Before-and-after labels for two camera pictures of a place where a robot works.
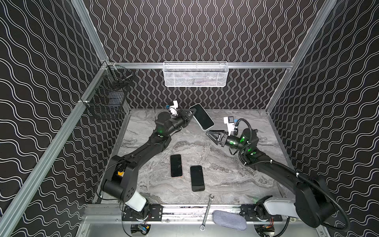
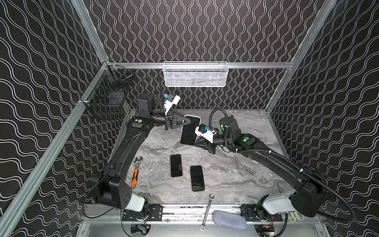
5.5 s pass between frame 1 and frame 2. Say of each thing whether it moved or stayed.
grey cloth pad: stayed
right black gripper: moved
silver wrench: stayed
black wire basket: stayed
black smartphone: moved
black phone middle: stayed
